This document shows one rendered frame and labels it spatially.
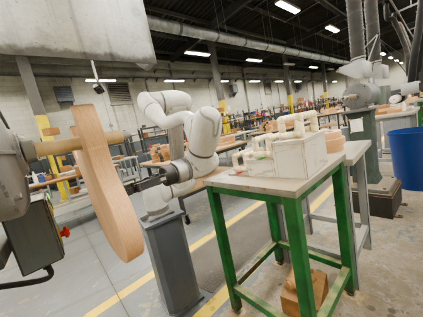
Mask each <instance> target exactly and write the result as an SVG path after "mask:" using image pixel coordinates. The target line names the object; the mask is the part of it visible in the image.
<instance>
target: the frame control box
mask: <svg viewBox="0 0 423 317"><path fill-rule="evenodd" d="M45 196H46V194H45V193H44V192H42V193H40V194H35V195H32V196H31V202H30V205H29V207H28V210H27V212H26V213H25V214H24V215H23V216H21V217H19V218H15V219H13V220H9V221H7V220H6V221H2V222H1V224H2V226H3V228H4V231H5V234H6V236H7V239H8V242H9V244H10V247H11V249H12V251H13V254H14V257H15V259H16V262H17V264H18V267H19V270H20V272H21V275H22V276H23V277H25V276H27V275H30V274H32V273H34V272H36V271H38V270H40V269H43V270H46V271H47V273H48V275H47V276H45V277H41V278H37V279H30V280H25V281H16V282H6V283H0V290H3V289H12V288H17V287H25V286H32V285H35V284H41V283H43V282H47V281H49V280H50V279H51V278H52V277H53V276H54V269H53V267H52V265H51V264H53V263H55V262H58V261H59V260H62V259H63V258H64V255H65V252H64V244H63V240H62V237H61V236H60V233H59V231H60V230H59V227H58V226H57V223H56V220H55V217H54V215H53V213H52V210H51V206H52V205H51V203H49V205H48V203H47V200H46V198H45Z"/></svg>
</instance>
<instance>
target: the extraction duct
mask: <svg viewBox="0 0 423 317"><path fill-rule="evenodd" d="M146 17H147V21H148V25H149V29H150V30H155V31H161V32H165V33H172V34H176V35H182V36H189V37H193V38H200V39H204V40H210V41H214V42H221V43H228V44H231V45H238V46H242V47H249V48H255V49H259V50H266V51H270V52H276V53H283V54H287V55H294V56H297V57H304V58H310V59H315V60H322V61H325V62H332V63H337V64H342V65H348V64H351V63H352V62H350V61H347V60H343V59H338V58H334V57H329V56H325V55H321V54H317V53H312V52H306V51H303V50H299V49H295V48H290V47H285V46H281V45H277V44H272V43H268V42H263V41H259V40H255V39H251V38H246V37H244V36H238V35H233V34H230V33H224V32H221V31H217V30H211V29H208V28H202V27H199V26H194V25H189V24H186V23H182V22H178V21H173V20H169V19H164V18H159V17H156V16H151V15H147V14H146ZM227 36H228V38H227ZM226 40H227V41H226Z"/></svg>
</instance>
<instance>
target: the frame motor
mask: <svg viewBox="0 0 423 317"><path fill-rule="evenodd" d="M8 129H10V127H9V125H8V123H7V121H6V120H5V118H4V116H3V114H2V112H1V110H0V222H2V221H6V220H7V221H9V220H13V219H15V218H19V217H21V216H23V215H24V214H25V213H26V212H27V210H28V207H29V205H30V202H31V196H30V187H29V183H28V177H25V176H26V175H27V174H28V173H29V171H30V169H29V166H28V162H27V161H26V160H25V157H24V155H23V152H22V149H21V145H20V139H19V138H18V136H17V134H16V133H15V132H13V131H11V130H8Z"/></svg>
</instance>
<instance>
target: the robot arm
mask: <svg viewBox="0 0 423 317"><path fill-rule="evenodd" d="M137 102H138V108H139V109H140V111H141V112H142V114H143V115H144V116H146V117H147V118H148V119H149V120H151V121H152V122H153V123H155V124H156V125H157V126H158V127H160V128H163V129H167V130H168V138H169V152H170V160H171V162H170V163H169V164H168V165H165V166H162V167H160V169H159V173H158V174H152V175H151V176H148V177H145V178H144V179H142V180H139V181H136V182H132V183H130V184H127V185H124V186H123V187H124V188H125V190H126V192H127V195H128V196H130V195H132V194H133V193H137V192H142V197H143V201H144V205H145V208H146V210H147V212H146V213H145V214H144V215H142V216H141V217H140V219H141V221H142V220H147V219H148V220H149V223H152V222H154V221H156V220H158V219H160V218H163V217H165V216H167V215H170V214H173V213H175V210H173V209H171V208H170V207H169V205H168V201H170V200H171V199H174V198H176V197H179V196H182V195H184V194H186V193H188V192H190V191H191V190H192V189H193V188H194V187H195V184H196V181H195V179H198V178H200V177H203V176H205V175H207V174H209V173H211V172H213V171H214V170H215V169H216V168H217V167H218V165H219V157H218V155H217V153H216V152H215V150H216V148H217V146H218V143H219V140H220V135H221V132H222V116H221V114H220V113H219V112H218V110H217V109H215V108H213V107H211V106H204V107H202V108H200V109H199V110H197V112H196V113H192V112H190V111H189V110H190V108H191V105H192V100H191V97H190V95H189V94H187V93H185V92H182V91H177V90H170V91H160V92H141V93H140V94H139V95H138V97H137ZM183 124H184V132H185V134H186V137H187V140H188V142H189V147H188V150H187V152H186V154H185V155H184V134H183Z"/></svg>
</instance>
